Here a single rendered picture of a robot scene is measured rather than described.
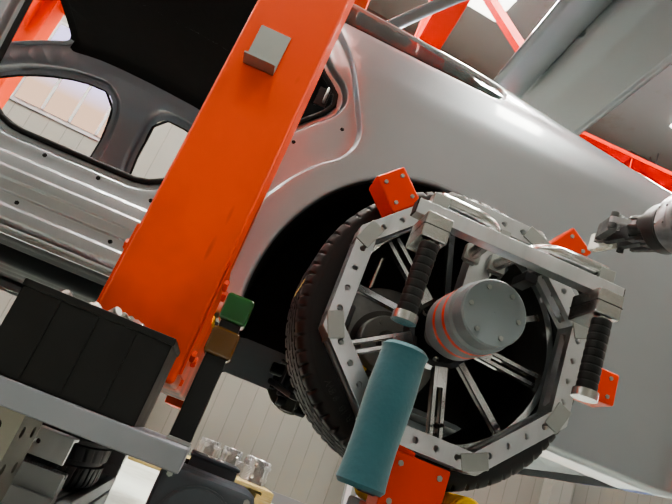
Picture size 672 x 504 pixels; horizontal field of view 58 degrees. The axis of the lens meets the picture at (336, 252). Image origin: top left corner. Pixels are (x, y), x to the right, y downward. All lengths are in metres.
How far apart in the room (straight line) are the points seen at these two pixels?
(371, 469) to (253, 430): 6.19
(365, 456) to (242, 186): 0.50
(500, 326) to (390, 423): 0.27
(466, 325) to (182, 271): 0.51
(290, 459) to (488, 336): 6.31
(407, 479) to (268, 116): 0.72
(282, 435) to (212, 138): 6.35
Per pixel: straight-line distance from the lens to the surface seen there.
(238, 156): 1.10
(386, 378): 1.09
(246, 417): 7.23
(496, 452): 1.30
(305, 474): 7.43
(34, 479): 1.12
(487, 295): 1.16
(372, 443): 1.08
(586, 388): 1.13
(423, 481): 1.23
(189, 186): 1.08
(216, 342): 0.86
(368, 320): 1.71
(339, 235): 1.34
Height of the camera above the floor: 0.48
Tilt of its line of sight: 19 degrees up
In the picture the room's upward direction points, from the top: 22 degrees clockwise
